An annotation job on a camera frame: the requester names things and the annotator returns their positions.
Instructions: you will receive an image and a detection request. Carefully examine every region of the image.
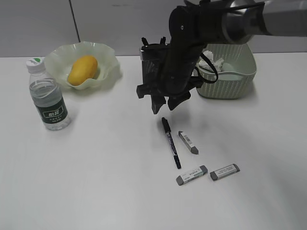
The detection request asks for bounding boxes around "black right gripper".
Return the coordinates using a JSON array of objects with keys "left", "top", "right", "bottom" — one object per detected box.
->
[{"left": 136, "top": 4, "right": 227, "bottom": 114}]

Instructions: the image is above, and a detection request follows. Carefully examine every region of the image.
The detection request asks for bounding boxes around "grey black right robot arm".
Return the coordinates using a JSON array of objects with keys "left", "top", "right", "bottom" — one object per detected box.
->
[{"left": 136, "top": 0, "right": 307, "bottom": 114}]

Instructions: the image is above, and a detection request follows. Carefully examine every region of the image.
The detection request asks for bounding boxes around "black marker pen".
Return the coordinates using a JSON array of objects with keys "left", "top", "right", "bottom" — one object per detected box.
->
[
  {"left": 141, "top": 37, "right": 149, "bottom": 46},
  {"left": 162, "top": 117, "right": 181, "bottom": 169},
  {"left": 159, "top": 36, "right": 166, "bottom": 46}
]

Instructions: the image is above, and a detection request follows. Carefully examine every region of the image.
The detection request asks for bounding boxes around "yellow mango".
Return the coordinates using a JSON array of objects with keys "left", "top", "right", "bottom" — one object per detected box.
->
[{"left": 67, "top": 55, "right": 98, "bottom": 86}]

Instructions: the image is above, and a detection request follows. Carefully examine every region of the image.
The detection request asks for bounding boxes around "clear water bottle green label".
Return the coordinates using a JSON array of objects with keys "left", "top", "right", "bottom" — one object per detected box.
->
[{"left": 26, "top": 57, "right": 71, "bottom": 131}]

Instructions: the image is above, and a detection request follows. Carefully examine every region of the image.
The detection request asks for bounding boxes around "pale green wavy glass plate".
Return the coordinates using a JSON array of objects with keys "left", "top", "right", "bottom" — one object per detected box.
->
[{"left": 44, "top": 41, "right": 122, "bottom": 90}]

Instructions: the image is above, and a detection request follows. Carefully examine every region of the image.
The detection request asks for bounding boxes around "white waste paper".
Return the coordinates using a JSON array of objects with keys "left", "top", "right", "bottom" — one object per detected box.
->
[{"left": 198, "top": 50, "right": 224, "bottom": 72}]

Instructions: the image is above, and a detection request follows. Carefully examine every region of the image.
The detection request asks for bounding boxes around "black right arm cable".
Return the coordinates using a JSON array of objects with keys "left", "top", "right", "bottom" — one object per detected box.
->
[{"left": 184, "top": 0, "right": 264, "bottom": 84}]

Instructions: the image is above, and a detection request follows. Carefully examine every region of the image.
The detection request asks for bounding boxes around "white grey eraser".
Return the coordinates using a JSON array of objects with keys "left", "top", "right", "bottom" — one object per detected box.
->
[
  {"left": 178, "top": 131, "right": 199, "bottom": 155},
  {"left": 176, "top": 165, "right": 208, "bottom": 186},
  {"left": 210, "top": 164, "right": 240, "bottom": 181}
]

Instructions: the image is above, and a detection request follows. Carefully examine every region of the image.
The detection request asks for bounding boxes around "pale green woven plastic basket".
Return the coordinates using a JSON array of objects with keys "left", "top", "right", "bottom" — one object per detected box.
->
[{"left": 197, "top": 44, "right": 257, "bottom": 100}]

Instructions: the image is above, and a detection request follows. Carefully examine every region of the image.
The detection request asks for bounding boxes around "black mesh pen holder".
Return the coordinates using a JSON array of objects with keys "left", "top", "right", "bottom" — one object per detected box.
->
[{"left": 140, "top": 44, "right": 170, "bottom": 84}]

